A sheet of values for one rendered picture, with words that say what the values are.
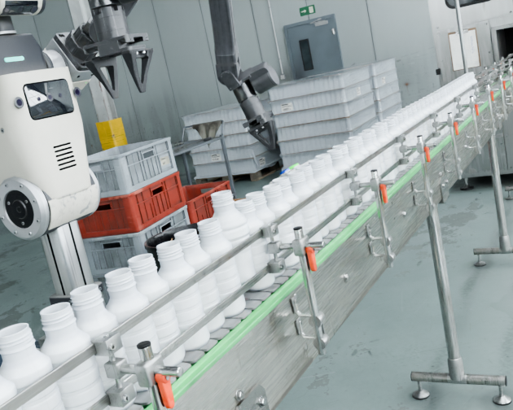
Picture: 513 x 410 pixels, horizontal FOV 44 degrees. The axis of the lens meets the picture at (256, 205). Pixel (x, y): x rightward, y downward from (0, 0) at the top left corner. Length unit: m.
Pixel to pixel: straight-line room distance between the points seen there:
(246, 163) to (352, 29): 4.20
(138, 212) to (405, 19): 8.54
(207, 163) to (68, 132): 7.21
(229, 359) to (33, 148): 0.78
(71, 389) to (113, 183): 2.83
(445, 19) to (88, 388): 5.22
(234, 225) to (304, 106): 6.84
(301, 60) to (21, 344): 11.52
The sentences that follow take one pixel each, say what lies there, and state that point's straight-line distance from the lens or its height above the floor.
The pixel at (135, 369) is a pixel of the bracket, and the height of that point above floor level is 1.08.
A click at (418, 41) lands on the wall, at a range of 11.51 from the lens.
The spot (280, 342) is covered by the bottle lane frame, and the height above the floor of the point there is 0.92.
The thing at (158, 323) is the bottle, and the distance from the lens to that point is 0.93.
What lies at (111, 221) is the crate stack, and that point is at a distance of 3.69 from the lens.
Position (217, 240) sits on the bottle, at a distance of 1.06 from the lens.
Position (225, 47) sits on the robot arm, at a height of 1.46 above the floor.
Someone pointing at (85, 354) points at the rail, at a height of 1.11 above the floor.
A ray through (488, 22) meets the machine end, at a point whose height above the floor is 1.39.
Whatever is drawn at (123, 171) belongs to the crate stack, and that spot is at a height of 1.02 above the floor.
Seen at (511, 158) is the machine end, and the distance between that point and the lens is 5.83.
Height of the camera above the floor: 1.39
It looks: 12 degrees down
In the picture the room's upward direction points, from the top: 12 degrees counter-clockwise
